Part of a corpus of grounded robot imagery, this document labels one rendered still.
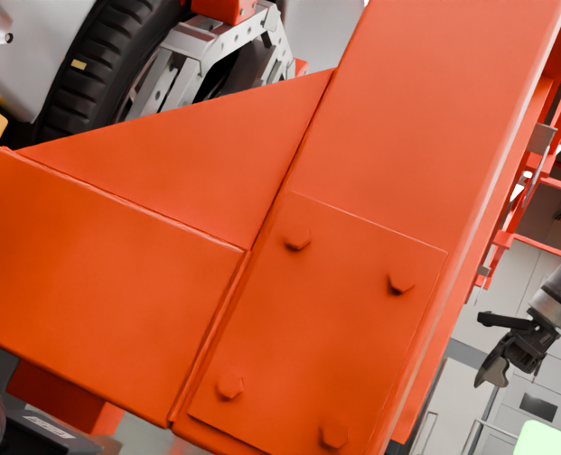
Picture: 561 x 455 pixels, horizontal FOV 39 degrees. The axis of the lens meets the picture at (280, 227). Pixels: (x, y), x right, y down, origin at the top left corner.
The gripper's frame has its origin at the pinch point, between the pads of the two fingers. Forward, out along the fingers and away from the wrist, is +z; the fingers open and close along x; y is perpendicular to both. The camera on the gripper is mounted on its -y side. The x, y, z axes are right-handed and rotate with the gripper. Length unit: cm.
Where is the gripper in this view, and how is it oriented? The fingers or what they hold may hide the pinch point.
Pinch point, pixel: (475, 380)
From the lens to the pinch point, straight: 184.1
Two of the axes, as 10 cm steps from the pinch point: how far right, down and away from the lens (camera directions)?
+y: 6.3, 5.8, -5.2
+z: -6.2, 7.8, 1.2
